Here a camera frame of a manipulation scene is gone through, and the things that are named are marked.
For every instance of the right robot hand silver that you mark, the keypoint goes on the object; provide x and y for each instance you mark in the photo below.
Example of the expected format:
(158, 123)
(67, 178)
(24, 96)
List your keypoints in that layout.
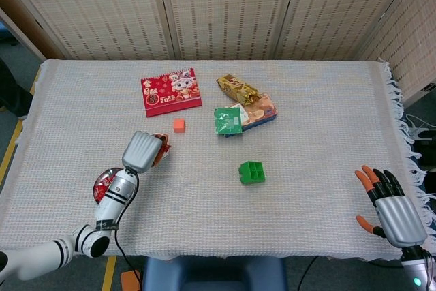
(400, 217)

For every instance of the left robot hand silver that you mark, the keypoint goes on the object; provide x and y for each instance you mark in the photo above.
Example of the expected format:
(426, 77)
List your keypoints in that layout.
(139, 151)

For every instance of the red candy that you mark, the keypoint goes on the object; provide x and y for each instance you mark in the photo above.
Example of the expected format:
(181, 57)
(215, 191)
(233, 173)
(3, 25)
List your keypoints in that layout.
(166, 149)
(109, 180)
(100, 190)

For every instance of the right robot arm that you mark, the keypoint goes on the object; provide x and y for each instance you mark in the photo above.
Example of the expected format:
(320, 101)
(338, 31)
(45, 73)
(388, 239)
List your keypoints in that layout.
(417, 268)

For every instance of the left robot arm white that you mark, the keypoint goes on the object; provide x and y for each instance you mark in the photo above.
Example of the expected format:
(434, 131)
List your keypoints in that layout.
(116, 195)

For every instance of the white paper cup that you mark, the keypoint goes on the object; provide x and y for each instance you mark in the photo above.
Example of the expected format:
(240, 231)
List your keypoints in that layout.
(165, 157)

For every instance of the round metal plate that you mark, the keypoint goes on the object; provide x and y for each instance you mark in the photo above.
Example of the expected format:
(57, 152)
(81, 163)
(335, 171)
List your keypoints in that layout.
(105, 172)

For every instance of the orange cube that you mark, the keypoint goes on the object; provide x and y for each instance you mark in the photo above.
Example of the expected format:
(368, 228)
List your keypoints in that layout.
(179, 126)

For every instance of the red desk calendar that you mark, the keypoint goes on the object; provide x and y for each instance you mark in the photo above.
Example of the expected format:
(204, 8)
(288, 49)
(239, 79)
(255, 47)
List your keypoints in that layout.
(170, 93)

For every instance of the black box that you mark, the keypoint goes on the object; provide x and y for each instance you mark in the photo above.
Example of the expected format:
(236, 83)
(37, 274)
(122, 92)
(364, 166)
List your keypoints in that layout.
(427, 154)

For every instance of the green foil packet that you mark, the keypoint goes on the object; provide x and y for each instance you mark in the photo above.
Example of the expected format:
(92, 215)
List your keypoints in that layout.
(227, 120)

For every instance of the white woven tablecloth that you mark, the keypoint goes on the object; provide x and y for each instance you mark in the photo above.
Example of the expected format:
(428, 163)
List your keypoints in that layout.
(306, 185)

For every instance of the gold snack bag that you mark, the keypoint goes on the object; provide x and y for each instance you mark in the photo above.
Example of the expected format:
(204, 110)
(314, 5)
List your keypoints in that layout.
(235, 88)

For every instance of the green building block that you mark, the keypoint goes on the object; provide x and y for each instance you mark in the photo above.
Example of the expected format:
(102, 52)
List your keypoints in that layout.
(252, 172)

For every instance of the blue biscuit box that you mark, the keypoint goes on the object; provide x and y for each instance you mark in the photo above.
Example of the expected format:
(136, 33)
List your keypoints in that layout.
(262, 110)

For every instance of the orange floor block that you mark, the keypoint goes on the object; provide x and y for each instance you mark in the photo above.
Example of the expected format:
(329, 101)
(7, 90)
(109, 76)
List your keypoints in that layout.
(129, 280)

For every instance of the black trouser leg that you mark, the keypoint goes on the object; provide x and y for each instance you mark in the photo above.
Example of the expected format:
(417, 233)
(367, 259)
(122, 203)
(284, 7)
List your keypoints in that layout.
(12, 93)

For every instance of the woven folding screen panel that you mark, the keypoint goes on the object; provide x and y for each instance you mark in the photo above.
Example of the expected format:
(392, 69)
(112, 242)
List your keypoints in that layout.
(340, 11)
(102, 11)
(231, 11)
(415, 32)

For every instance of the brown folding screen panel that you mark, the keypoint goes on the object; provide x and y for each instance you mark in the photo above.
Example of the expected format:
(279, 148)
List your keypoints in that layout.
(20, 22)

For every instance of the metal screen bracket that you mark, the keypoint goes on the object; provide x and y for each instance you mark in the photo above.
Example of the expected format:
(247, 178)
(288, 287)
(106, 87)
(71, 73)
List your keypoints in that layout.
(430, 87)

